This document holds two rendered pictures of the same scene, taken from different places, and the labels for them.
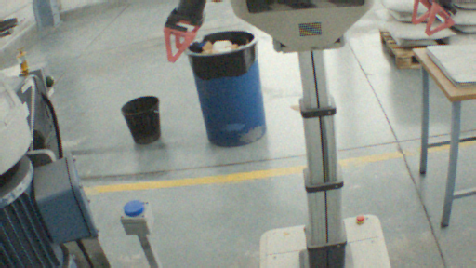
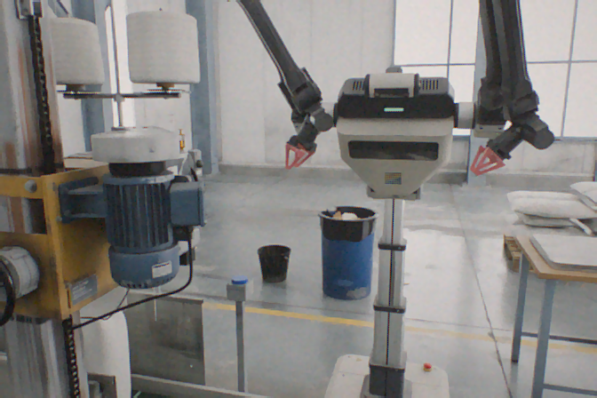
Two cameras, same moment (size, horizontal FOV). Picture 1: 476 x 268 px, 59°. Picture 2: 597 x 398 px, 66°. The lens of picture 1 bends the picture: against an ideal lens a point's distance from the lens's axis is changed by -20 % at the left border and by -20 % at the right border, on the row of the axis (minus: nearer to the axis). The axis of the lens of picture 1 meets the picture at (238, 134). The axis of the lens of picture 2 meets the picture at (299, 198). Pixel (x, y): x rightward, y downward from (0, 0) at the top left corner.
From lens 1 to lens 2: 0.46 m
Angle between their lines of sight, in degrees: 18
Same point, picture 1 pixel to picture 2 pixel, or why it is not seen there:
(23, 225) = (154, 203)
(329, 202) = (391, 323)
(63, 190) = (192, 189)
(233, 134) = (342, 288)
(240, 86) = (354, 250)
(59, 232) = (178, 216)
